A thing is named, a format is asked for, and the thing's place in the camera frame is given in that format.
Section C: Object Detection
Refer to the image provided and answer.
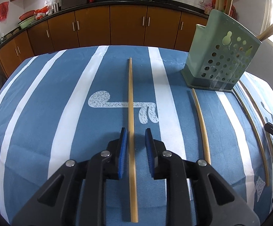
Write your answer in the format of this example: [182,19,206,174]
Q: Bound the green basin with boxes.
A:
[18,15,36,29]

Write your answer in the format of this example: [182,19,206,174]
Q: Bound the blue white striped tablecloth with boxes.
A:
[0,46,273,225]

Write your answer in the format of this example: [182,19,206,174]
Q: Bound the lower wooden kitchen cabinets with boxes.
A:
[0,4,207,85]

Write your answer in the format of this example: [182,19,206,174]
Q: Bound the red basin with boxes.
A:
[19,10,35,21]

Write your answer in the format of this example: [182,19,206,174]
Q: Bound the green perforated utensil holder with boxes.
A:
[181,9,261,92]

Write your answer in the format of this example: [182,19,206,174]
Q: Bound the red hanging bag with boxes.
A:
[0,2,9,22]

